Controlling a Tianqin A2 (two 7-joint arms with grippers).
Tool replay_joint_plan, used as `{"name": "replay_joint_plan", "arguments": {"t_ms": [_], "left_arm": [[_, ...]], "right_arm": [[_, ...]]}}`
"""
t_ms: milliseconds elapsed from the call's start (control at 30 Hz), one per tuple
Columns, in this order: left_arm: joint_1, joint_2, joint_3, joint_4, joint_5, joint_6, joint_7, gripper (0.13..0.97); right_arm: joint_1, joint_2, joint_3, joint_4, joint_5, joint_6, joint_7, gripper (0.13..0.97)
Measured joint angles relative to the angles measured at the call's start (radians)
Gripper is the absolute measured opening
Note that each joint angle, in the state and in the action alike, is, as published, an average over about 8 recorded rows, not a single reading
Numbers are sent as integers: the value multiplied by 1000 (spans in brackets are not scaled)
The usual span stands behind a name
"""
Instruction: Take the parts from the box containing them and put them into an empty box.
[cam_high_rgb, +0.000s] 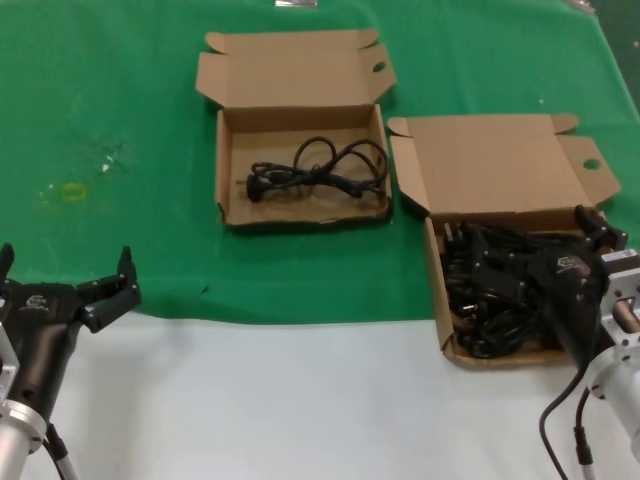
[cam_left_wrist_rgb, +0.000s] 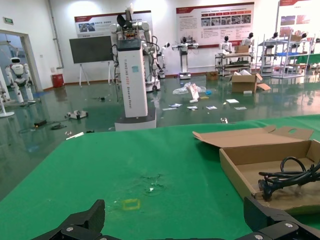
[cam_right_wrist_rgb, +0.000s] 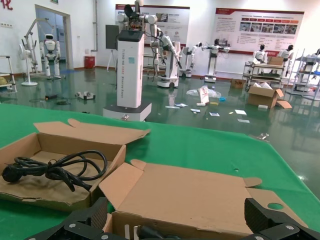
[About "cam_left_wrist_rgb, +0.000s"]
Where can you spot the wall poster with photo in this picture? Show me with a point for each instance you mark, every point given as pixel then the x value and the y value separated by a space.
pixel 100 25

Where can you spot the open cardboard box torn rim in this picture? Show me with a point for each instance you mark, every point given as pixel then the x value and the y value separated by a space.
pixel 250 150

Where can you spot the red bin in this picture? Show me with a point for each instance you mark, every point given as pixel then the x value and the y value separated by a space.
pixel 57 81

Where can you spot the white device on floor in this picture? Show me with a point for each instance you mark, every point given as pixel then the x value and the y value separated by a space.
pixel 76 115

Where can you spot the clear plastic bag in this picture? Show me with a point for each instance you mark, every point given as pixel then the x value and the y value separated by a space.
pixel 180 90

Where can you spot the small white scrap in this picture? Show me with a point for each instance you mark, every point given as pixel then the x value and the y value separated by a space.
pixel 151 190

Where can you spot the green exit sign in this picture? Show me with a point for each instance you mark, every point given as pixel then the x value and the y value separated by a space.
pixel 8 21

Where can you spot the low metal shelf rack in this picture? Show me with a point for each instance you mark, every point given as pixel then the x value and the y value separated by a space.
pixel 233 62

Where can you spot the wall poster with red pictures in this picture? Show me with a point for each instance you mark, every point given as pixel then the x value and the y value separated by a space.
pixel 300 20

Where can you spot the open cardboard box on floor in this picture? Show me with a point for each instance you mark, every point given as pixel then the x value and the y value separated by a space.
pixel 243 83

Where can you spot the small black floor object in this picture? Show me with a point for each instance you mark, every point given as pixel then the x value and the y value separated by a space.
pixel 90 131

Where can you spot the white floor stand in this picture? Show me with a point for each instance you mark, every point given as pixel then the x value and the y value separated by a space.
pixel 3 113

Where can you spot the tall white mobile robot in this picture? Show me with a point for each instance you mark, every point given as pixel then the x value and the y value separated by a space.
pixel 132 82

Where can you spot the grey wall pipe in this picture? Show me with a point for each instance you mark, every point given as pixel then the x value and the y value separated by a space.
pixel 56 37

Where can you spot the white humanoid robot on pedestal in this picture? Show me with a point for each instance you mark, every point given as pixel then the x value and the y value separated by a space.
pixel 184 57

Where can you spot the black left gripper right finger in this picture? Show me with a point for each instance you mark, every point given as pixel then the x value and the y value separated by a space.
pixel 272 222

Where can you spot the black power adapter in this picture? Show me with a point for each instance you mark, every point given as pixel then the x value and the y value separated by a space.
pixel 40 122

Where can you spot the white flat sheet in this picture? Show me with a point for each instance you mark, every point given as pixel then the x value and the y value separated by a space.
pixel 232 101

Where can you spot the paper leaflet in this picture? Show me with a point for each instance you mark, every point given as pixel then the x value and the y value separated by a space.
pixel 172 106
pixel 211 107
pixel 192 107
pixel 240 108

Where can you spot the small printed cardboard box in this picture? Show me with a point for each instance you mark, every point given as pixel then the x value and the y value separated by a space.
pixel 212 75

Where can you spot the dark display screen on stand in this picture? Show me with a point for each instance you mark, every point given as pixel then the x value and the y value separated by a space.
pixel 90 50

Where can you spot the cardboard box on shelf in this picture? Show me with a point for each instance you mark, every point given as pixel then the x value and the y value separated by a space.
pixel 241 49

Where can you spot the small white robot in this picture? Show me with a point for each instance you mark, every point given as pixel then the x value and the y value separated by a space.
pixel 163 55

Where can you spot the tall metal shelf rack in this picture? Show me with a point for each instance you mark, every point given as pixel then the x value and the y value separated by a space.
pixel 285 53

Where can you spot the green table cloth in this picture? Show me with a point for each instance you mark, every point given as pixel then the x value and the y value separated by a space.
pixel 100 162

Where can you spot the wide wall poster red header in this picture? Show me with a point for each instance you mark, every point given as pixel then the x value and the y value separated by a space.
pixel 215 32

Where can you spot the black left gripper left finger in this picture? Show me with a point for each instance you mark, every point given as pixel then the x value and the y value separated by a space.
pixel 85 225

